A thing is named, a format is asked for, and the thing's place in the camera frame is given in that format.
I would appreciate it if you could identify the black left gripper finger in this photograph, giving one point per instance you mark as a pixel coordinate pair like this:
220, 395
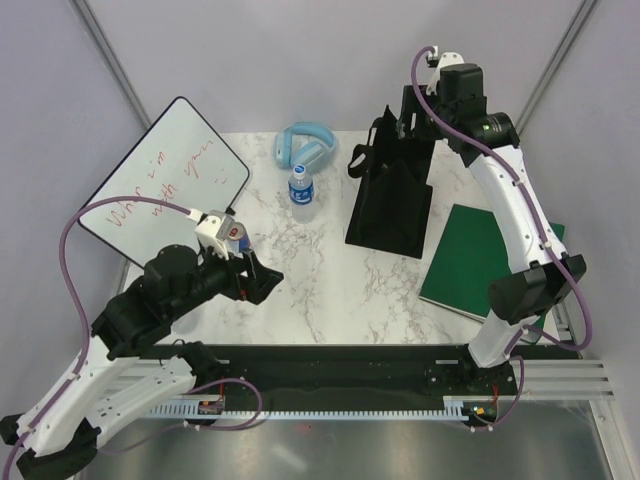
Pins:
260, 283
250, 263

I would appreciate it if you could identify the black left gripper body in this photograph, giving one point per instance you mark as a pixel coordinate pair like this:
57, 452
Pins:
221, 276

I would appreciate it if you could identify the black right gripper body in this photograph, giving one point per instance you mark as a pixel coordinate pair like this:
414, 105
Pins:
445, 113

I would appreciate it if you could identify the blue silver energy drink can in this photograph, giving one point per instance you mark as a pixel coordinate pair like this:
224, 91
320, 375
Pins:
238, 238

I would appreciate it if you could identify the clear water bottle blue label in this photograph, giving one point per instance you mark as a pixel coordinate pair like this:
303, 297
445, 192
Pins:
301, 194

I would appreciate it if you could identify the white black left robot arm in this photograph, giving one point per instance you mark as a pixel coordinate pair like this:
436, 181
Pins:
62, 434

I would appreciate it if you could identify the black canvas bag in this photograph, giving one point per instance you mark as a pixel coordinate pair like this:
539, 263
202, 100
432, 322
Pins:
392, 205

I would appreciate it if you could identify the light blue headphones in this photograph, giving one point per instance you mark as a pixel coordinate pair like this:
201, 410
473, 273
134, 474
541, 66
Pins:
309, 144

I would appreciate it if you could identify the whiteboard with red writing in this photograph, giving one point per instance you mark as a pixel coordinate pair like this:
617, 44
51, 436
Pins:
182, 160

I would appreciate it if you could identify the green binder folder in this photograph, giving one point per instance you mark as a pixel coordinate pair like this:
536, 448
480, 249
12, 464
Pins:
469, 256

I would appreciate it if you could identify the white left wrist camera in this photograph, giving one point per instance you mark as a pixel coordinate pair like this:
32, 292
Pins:
213, 232

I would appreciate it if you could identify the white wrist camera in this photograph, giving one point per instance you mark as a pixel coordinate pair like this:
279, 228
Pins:
213, 232
439, 58

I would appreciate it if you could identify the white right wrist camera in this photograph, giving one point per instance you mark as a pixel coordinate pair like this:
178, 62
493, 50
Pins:
439, 58

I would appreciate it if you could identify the white cable duct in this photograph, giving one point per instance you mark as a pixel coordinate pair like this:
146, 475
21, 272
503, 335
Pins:
194, 409

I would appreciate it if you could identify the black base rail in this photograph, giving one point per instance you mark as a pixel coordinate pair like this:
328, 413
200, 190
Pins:
342, 376

